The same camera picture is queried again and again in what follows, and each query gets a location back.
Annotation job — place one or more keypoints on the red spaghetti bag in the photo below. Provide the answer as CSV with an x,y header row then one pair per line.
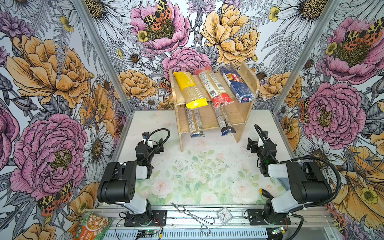
x,y
213,86

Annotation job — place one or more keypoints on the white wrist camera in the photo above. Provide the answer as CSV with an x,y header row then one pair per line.
x,y
147,138
257,142

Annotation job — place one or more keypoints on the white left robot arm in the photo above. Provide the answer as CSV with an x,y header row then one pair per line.
x,y
118,184

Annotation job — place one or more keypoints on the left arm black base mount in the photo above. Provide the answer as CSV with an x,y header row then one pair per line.
x,y
154,219

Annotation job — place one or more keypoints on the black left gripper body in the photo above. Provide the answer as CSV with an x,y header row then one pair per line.
x,y
158,152

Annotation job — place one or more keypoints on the small white clock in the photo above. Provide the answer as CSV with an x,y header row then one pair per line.
x,y
224,215

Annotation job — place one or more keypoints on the aluminium corner post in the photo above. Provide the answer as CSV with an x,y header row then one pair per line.
x,y
320,27
96,39

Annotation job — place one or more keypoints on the metal wire tongs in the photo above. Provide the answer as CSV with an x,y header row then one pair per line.
x,y
204,222

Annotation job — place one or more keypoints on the yellow spaghetti bag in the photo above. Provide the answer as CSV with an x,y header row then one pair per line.
x,y
191,93

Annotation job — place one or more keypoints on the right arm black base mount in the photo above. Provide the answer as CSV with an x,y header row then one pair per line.
x,y
258,217

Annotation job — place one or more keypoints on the orange instant noodle packet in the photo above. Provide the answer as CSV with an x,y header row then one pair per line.
x,y
94,227

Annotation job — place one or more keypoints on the blue Barilla spaghetti box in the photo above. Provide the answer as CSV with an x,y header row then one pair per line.
x,y
237,85

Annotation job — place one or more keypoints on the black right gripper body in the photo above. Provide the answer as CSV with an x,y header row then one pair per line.
x,y
256,149

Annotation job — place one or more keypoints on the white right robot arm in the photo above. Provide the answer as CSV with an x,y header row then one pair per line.
x,y
307,183

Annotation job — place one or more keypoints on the white slotted cable duct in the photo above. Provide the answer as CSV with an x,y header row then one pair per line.
x,y
216,234

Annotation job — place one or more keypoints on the aluminium corner post right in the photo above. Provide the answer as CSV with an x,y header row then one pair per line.
x,y
320,27

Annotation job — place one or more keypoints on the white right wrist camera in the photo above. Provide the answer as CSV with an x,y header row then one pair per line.
x,y
257,142

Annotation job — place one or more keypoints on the aluminium corner post left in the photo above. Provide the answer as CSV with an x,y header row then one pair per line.
x,y
96,39

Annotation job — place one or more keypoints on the yellow black handled tool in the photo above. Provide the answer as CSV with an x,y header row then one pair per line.
x,y
265,193

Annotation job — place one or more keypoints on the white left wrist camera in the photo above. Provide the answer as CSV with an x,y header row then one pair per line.
x,y
147,138

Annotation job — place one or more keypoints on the Ankara spaghetti bag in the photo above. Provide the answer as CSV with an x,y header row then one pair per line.
x,y
223,120
194,123

